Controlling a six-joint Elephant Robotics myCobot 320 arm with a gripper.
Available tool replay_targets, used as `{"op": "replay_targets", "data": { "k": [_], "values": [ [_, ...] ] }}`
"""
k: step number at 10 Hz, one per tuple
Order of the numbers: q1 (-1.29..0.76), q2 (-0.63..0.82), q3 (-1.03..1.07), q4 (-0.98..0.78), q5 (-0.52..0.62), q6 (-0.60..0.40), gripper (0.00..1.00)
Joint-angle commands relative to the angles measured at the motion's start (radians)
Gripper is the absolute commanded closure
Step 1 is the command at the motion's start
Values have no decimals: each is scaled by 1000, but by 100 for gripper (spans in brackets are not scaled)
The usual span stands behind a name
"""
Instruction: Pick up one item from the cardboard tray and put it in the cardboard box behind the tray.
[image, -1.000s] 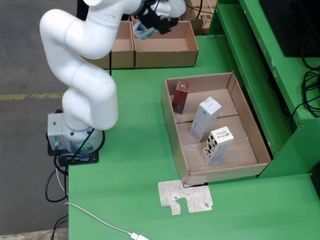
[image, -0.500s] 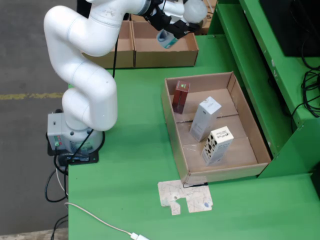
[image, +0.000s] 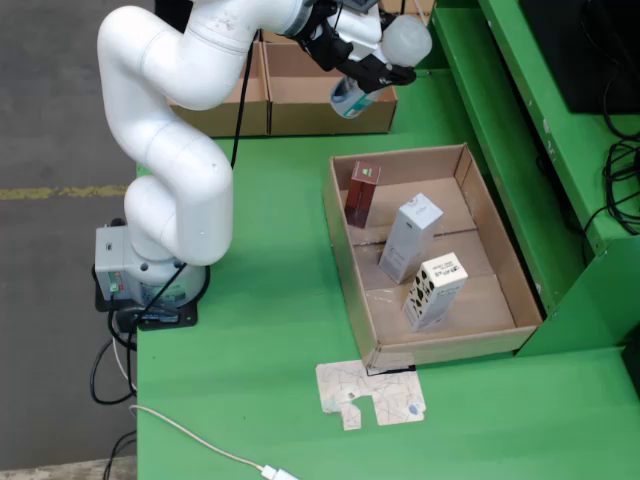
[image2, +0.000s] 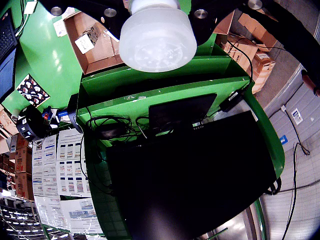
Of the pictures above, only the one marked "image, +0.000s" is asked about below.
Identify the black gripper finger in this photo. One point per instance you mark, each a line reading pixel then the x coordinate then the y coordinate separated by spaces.
pixel 380 75

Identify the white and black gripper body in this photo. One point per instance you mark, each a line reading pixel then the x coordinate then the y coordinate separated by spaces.
pixel 360 35

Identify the white bottle with teal label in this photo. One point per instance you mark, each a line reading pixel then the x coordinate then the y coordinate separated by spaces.
pixel 407 40

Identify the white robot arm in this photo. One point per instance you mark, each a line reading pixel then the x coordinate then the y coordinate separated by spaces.
pixel 165 150

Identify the grey robot base unit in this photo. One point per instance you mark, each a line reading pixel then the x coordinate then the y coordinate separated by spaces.
pixel 107 260

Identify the printed brown cardboard box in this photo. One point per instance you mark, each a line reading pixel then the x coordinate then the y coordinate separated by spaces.
pixel 420 7

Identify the open brown cardboard box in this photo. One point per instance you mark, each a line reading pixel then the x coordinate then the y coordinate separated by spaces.
pixel 250 95
pixel 310 115

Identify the cow print hand cream box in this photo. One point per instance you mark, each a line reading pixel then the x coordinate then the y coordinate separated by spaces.
pixel 435 300

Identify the shallow cardboard tray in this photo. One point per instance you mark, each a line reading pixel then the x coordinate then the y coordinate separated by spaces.
pixel 475 310

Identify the dark red carton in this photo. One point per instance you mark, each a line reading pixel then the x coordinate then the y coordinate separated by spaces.
pixel 361 200

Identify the green metal shelf unit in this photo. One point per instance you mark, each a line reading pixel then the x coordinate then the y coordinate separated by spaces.
pixel 500 150

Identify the tall white carton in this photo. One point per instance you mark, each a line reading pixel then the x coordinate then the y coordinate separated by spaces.
pixel 410 240

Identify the black monitor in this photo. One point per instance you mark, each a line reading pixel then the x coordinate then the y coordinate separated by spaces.
pixel 575 50

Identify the white patterned paper cutout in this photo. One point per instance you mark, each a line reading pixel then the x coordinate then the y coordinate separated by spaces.
pixel 390 395

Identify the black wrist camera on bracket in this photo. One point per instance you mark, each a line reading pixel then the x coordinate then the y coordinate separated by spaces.
pixel 362 5

